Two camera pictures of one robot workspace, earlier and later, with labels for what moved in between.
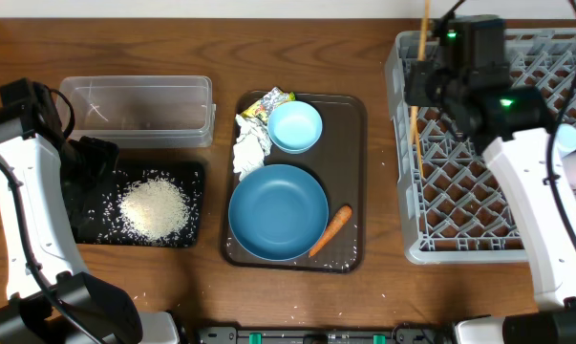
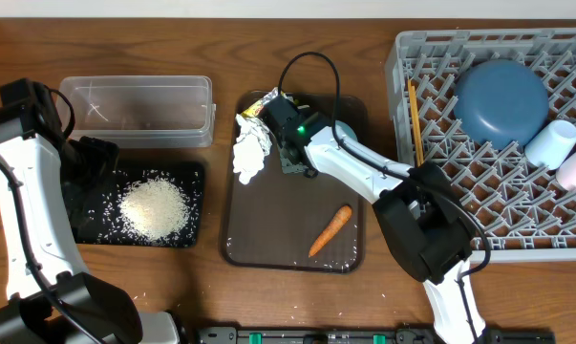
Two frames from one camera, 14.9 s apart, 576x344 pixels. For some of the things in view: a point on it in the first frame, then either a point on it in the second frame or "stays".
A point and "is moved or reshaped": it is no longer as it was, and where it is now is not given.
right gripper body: x=433 y=89 to x=285 y=164
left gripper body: x=83 y=163 stays
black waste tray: x=148 y=204 stays
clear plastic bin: x=138 y=111 stays
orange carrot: x=342 y=219 stays
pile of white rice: x=155 y=209 stays
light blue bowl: x=294 y=127 is moved or reshaped
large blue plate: x=278 y=212 is moved or reshaped
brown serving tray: x=339 y=161 stays
